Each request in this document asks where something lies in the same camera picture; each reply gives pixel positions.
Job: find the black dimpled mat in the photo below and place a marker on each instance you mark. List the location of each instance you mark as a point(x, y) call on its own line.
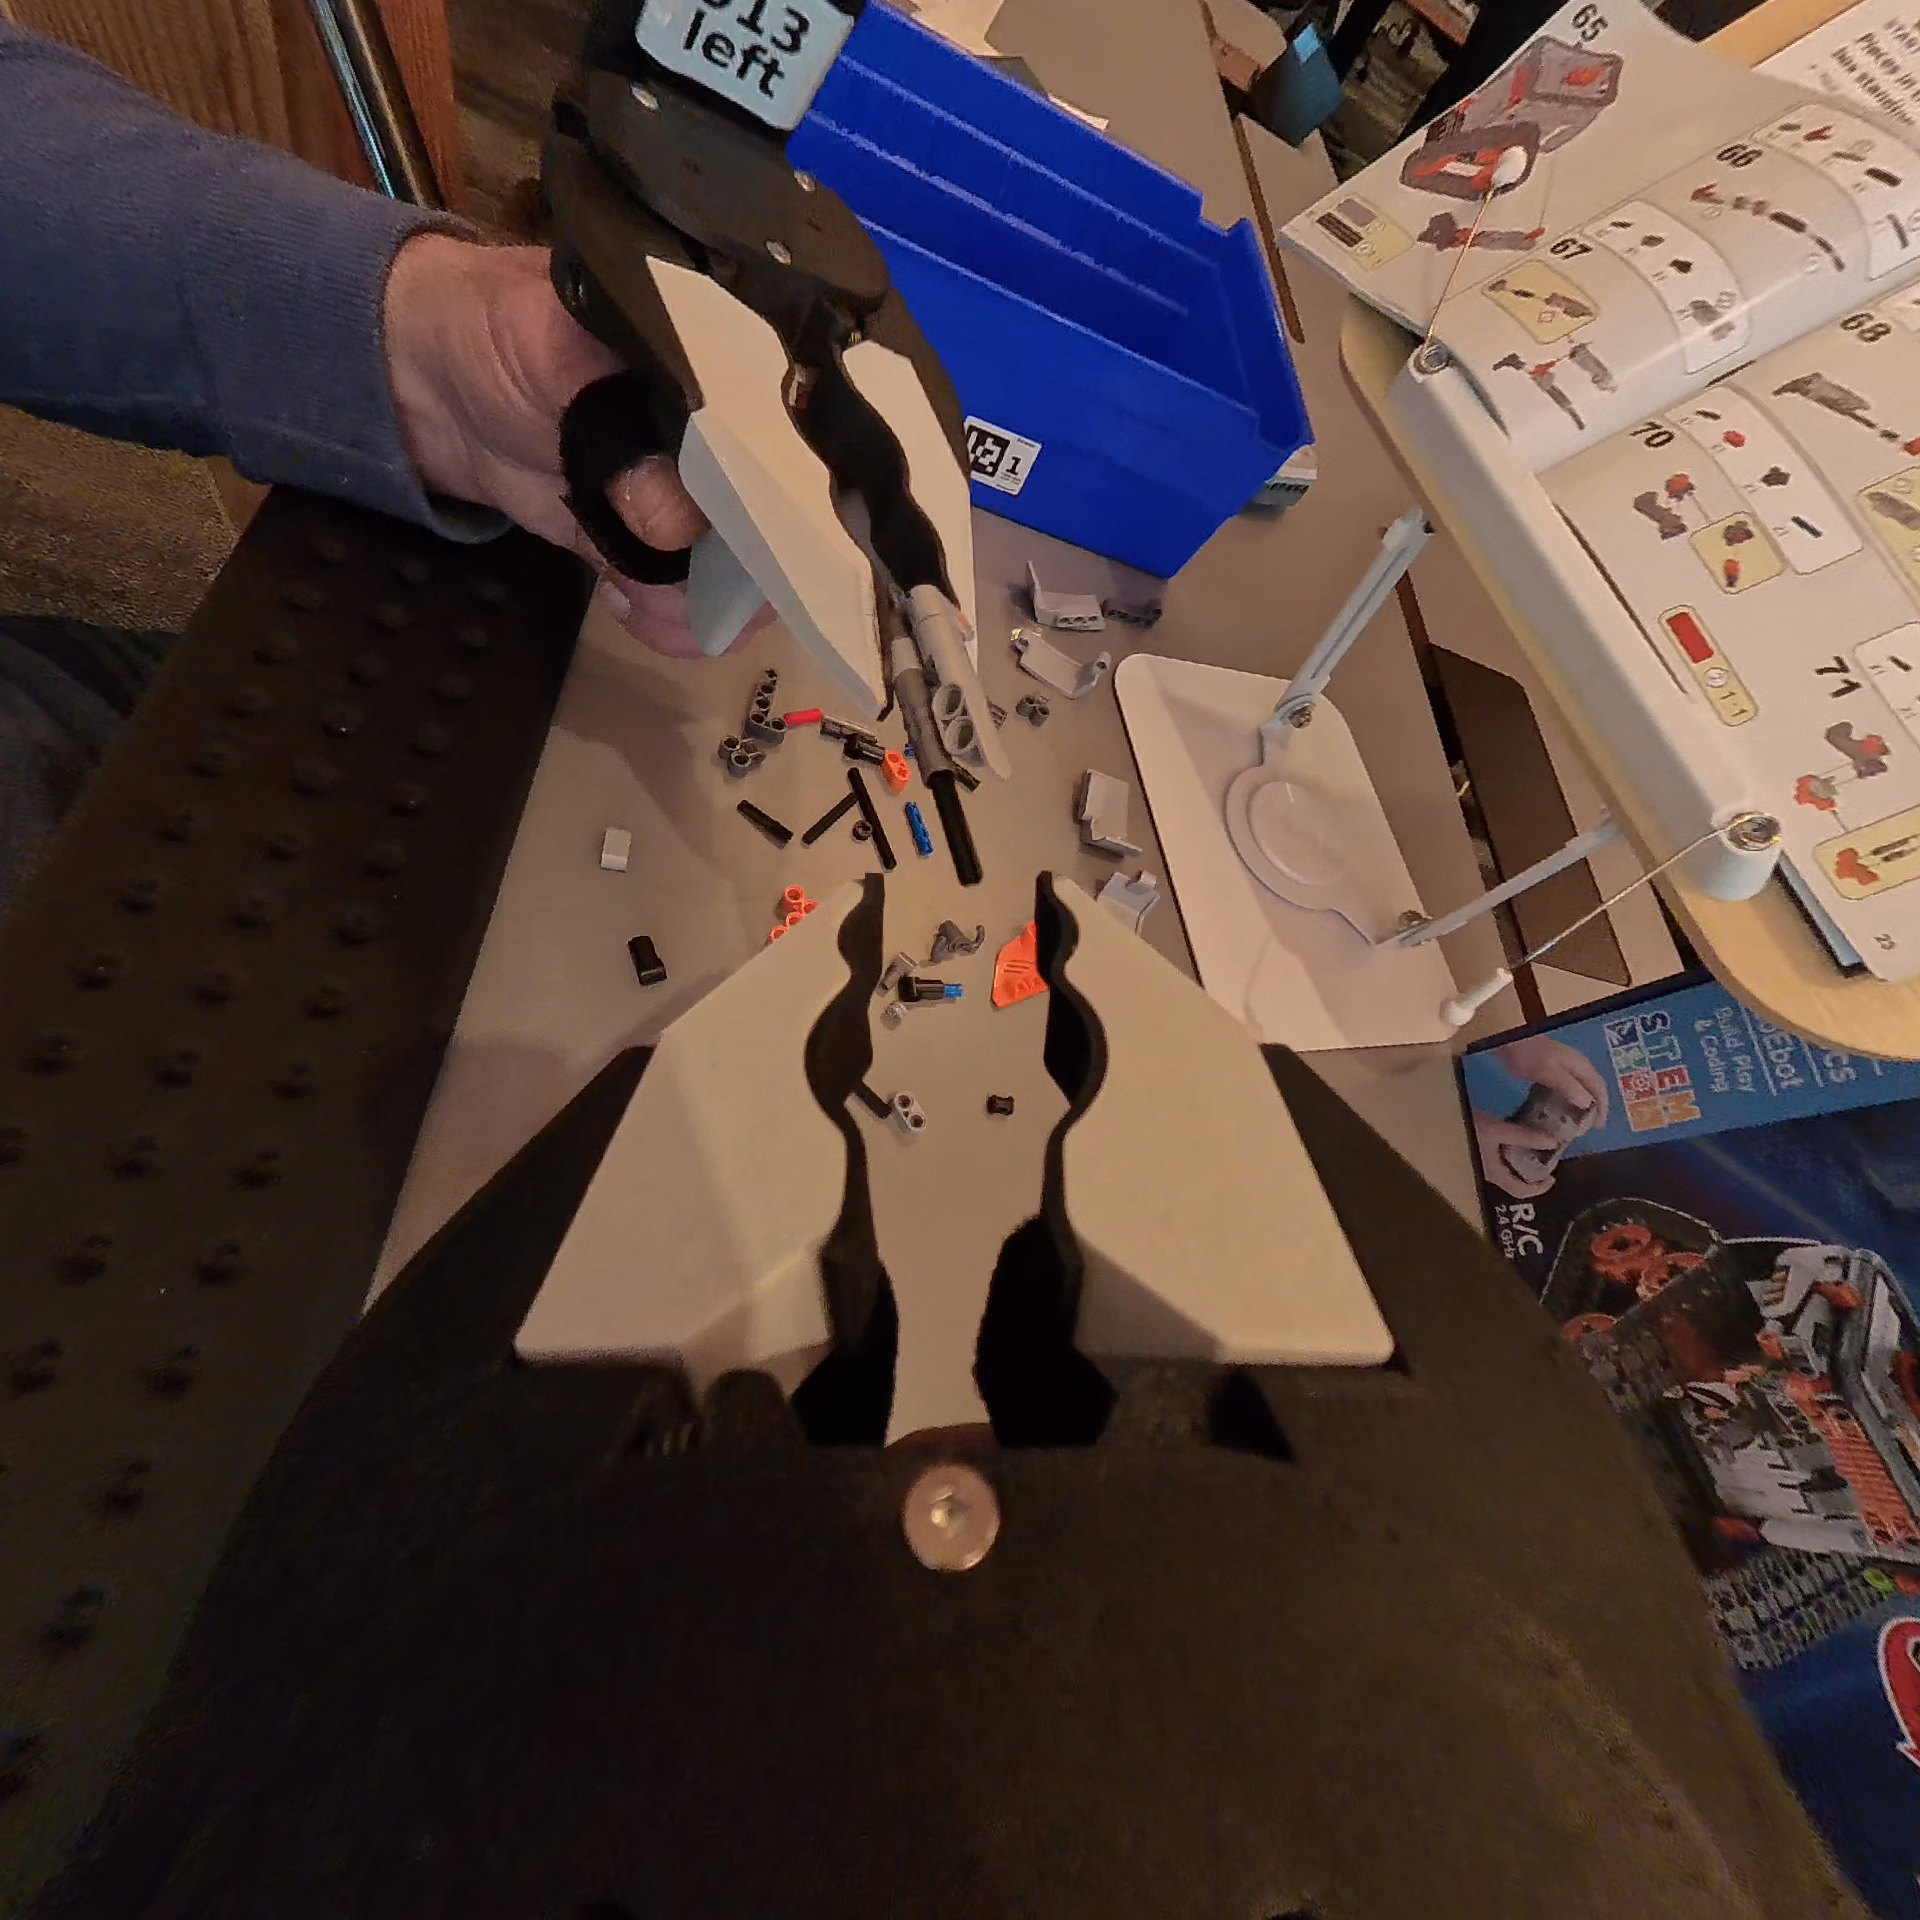
point(224, 1050)

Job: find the orange five-hole connector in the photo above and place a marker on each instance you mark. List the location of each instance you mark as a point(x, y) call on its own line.
point(792, 912)

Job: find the dark grey pin connector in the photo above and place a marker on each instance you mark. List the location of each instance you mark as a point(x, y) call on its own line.
point(955, 943)

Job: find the dark grey triple tube connector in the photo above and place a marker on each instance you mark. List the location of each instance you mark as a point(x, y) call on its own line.
point(739, 755)

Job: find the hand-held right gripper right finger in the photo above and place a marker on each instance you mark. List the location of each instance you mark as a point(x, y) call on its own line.
point(1214, 1201)

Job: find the person's left hand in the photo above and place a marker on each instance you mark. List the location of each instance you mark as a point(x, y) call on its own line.
point(480, 376)

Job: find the white tipped rod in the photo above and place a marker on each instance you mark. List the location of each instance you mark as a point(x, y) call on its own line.
point(1509, 167)
point(1463, 1001)

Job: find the dark teal cup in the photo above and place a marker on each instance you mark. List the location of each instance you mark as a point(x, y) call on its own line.
point(1299, 83)

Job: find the blue storage box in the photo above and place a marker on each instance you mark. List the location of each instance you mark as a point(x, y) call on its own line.
point(1080, 299)

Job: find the orange flat panel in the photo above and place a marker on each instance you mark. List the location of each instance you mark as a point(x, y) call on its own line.
point(1019, 971)

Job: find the grey controller hub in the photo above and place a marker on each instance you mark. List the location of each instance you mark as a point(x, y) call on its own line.
point(1287, 480)

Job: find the dark grey holed beam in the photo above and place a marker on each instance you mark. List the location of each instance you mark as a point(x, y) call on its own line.
point(764, 705)

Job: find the grey cylinder axle assembly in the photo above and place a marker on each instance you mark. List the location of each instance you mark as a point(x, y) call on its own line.
point(956, 833)

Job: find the person's left forearm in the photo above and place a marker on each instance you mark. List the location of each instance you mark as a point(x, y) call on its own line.
point(182, 270)

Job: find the light grey angled panel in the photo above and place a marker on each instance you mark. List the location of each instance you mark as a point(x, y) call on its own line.
point(1067, 599)

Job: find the black short connector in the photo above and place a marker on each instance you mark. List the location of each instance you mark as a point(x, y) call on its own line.
point(647, 961)

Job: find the dark grey short beam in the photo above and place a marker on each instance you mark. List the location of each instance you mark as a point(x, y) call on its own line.
point(1132, 614)

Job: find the grey curved panel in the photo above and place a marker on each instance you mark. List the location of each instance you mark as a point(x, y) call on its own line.
point(1108, 810)
point(1059, 669)
point(1128, 896)

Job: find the black connector with blue pin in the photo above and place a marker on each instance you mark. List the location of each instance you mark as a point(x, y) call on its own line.
point(927, 991)

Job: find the black thin axle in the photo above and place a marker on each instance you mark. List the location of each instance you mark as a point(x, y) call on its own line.
point(844, 730)

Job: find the robot kit box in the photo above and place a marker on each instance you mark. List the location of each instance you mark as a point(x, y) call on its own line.
point(1725, 1650)

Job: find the black long pin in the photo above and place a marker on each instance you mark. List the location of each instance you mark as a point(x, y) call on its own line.
point(764, 823)

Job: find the instruction booklet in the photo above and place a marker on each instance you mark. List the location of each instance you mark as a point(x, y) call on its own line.
point(1725, 376)

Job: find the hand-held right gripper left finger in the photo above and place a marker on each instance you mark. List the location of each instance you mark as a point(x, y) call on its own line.
point(692, 1201)

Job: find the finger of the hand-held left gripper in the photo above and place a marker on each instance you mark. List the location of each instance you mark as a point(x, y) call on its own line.
point(750, 495)
point(923, 450)

